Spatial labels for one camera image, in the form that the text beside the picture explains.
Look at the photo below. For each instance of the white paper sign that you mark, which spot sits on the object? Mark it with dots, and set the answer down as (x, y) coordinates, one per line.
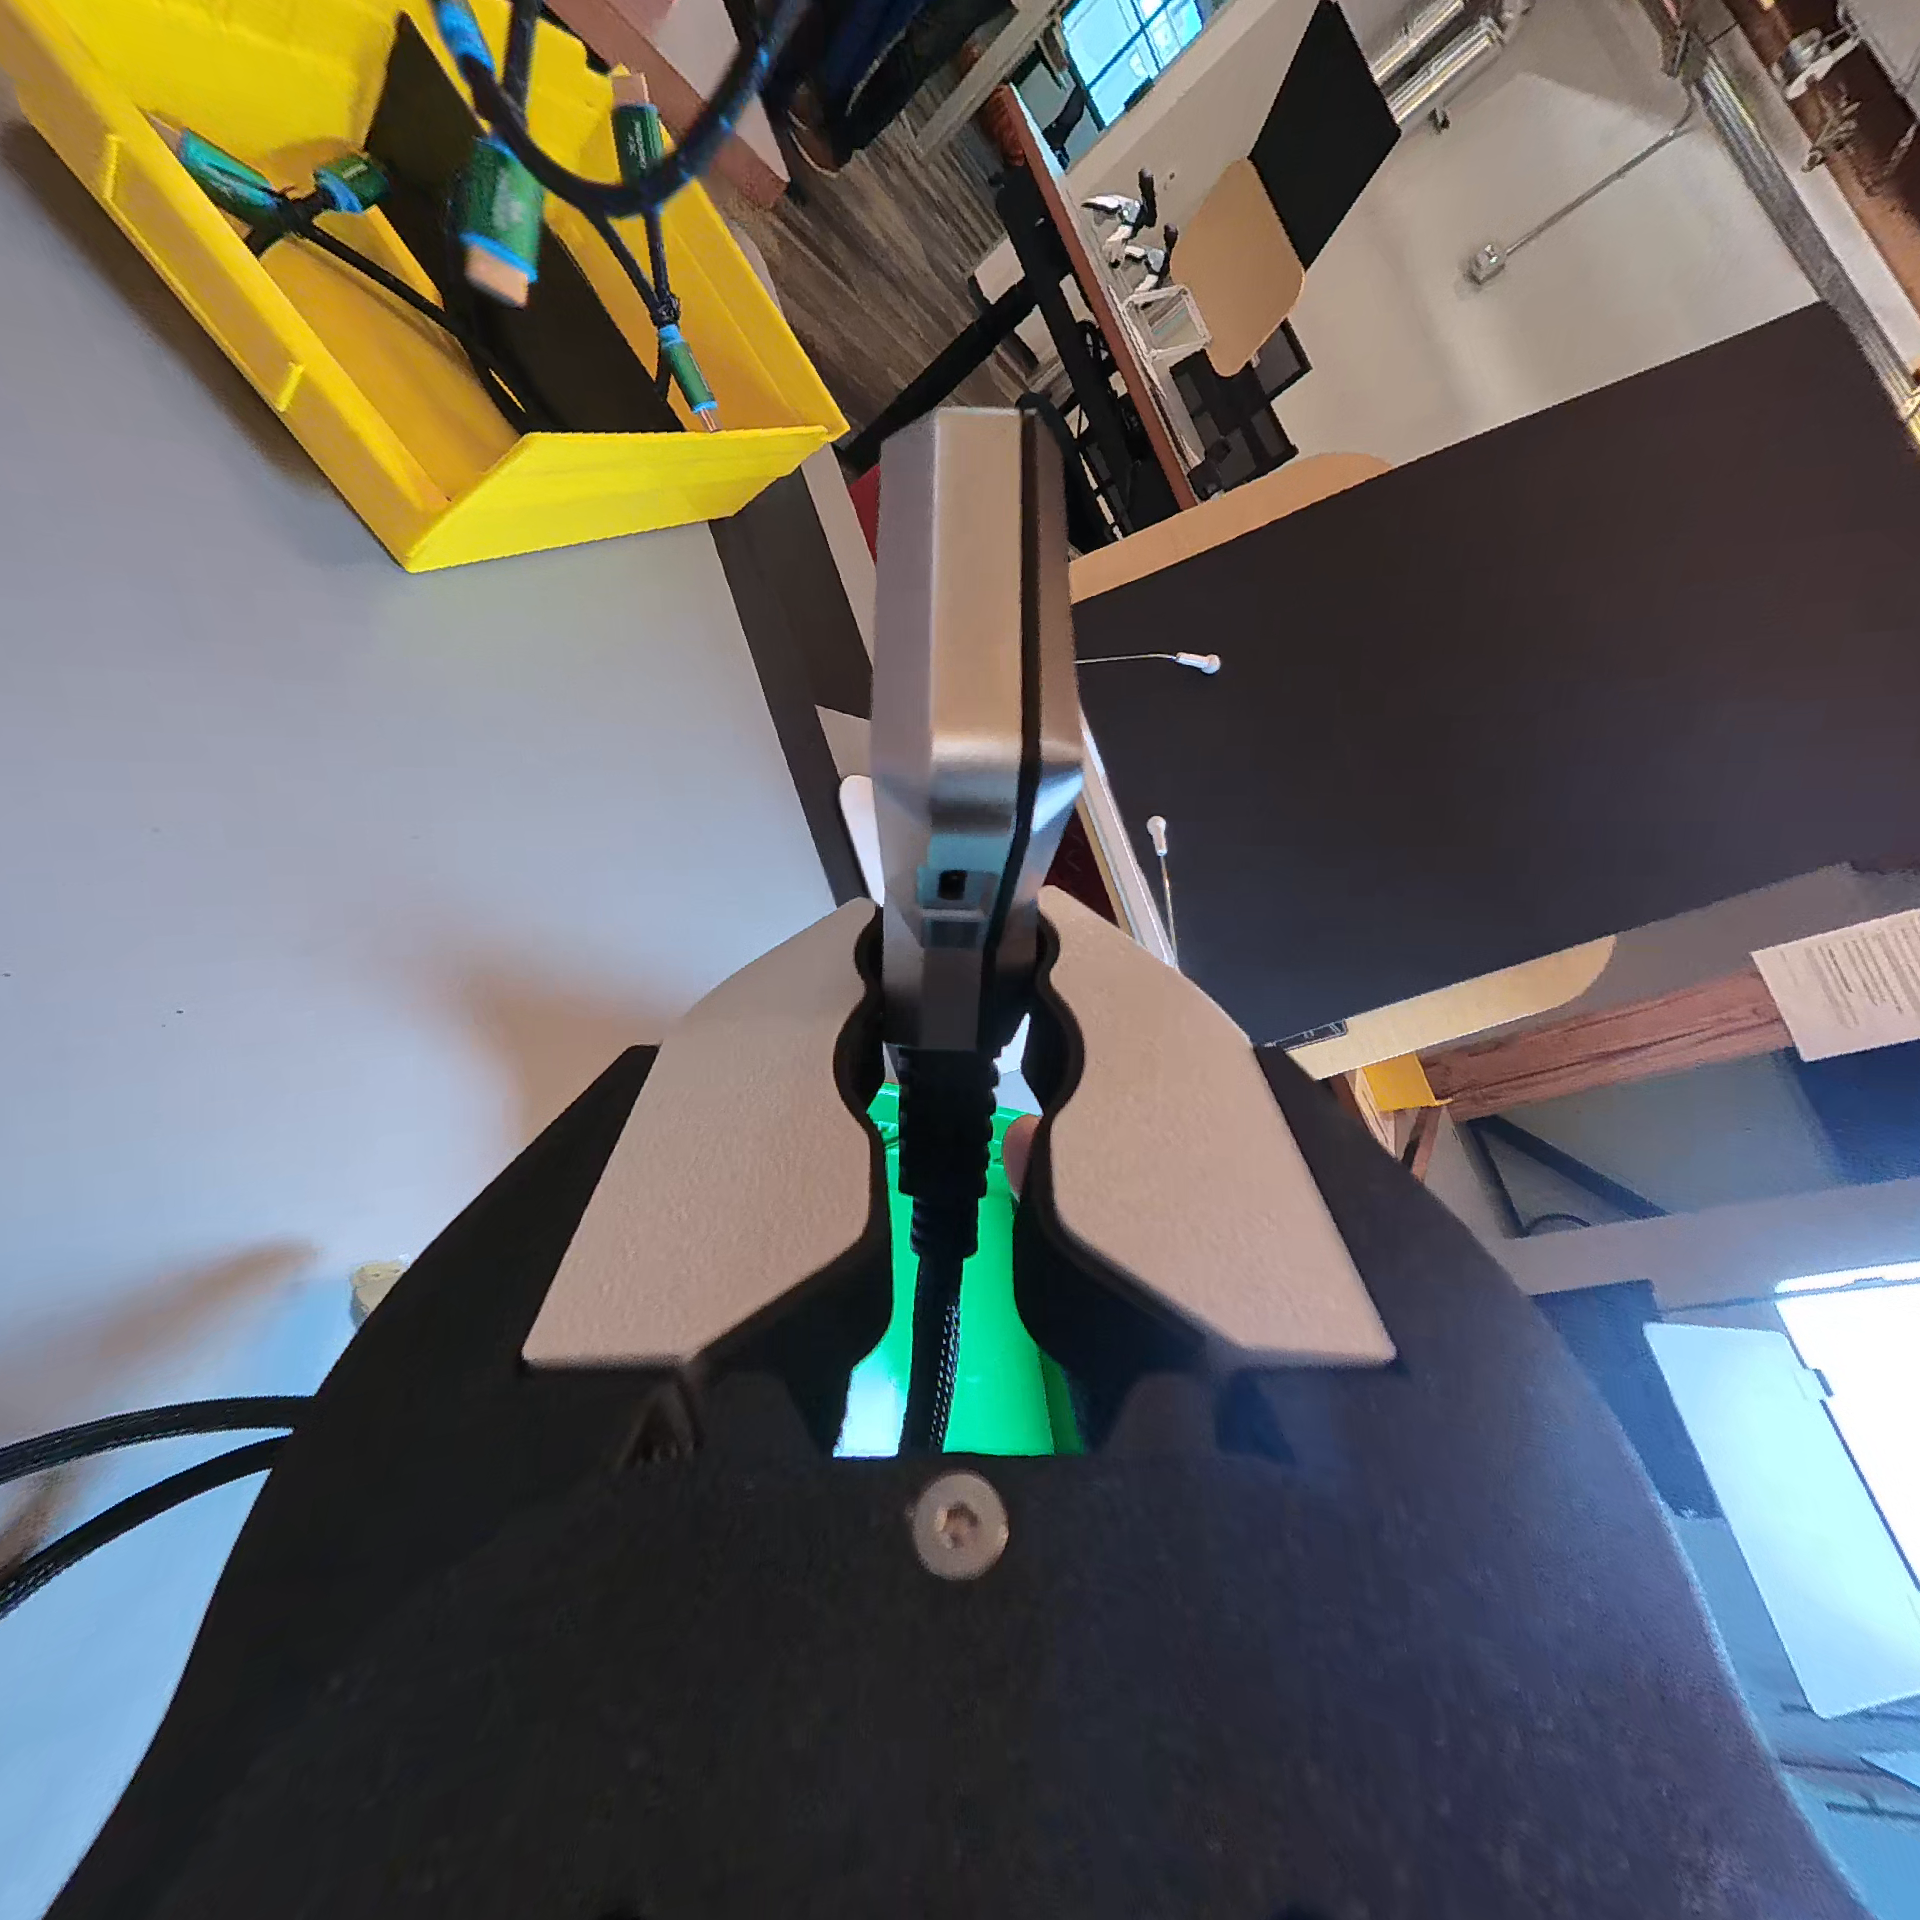
(1846, 982)

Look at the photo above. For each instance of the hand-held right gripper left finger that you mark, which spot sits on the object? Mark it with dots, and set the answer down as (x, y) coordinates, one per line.
(736, 1201)

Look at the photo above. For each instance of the bright white panel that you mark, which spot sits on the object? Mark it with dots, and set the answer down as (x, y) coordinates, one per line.
(1815, 1441)

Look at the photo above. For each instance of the yellow plastic bin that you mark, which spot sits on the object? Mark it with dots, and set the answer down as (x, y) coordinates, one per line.
(511, 496)

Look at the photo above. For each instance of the cluttered wooden desk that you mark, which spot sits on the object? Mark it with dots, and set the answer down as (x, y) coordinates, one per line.
(1095, 300)

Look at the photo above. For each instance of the tan cardboard sheet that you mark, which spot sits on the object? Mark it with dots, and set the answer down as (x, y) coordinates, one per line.
(1238, 271)

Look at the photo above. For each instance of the green plastic bin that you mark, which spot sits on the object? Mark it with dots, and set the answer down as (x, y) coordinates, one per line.
(1006, 1352)

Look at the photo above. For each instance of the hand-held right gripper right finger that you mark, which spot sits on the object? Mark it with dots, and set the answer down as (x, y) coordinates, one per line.
(1200, 1201)

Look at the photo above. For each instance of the black bin divider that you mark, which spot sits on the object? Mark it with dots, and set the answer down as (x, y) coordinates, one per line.
(422, 115)

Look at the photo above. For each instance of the wooden beam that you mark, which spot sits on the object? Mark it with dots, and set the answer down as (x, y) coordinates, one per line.
(1592, 1053)

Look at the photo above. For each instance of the black panel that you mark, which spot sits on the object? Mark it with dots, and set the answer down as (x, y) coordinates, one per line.
(1321, 135)

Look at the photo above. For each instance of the grey hdmi hub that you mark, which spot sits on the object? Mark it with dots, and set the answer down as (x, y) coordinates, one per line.
(960, 692)

